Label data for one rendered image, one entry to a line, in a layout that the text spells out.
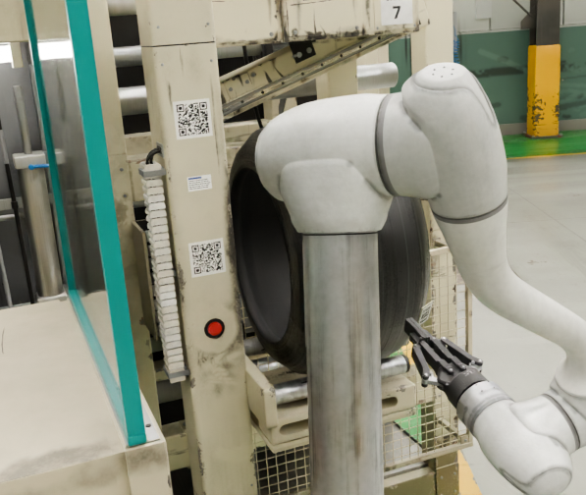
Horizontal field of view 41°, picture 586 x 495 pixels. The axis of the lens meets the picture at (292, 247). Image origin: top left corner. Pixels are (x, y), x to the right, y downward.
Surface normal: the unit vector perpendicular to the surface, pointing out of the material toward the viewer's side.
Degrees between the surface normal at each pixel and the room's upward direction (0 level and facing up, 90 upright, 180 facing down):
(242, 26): 90
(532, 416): 20
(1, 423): 0
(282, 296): 48
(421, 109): 84
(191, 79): 90
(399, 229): 72
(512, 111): 90
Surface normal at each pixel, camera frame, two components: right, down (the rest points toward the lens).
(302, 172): -0.51, 0.17
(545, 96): 0.02, 0.27
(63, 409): -0.07, -0.96
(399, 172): -0.28, 0.62
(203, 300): 0.37, 0.23
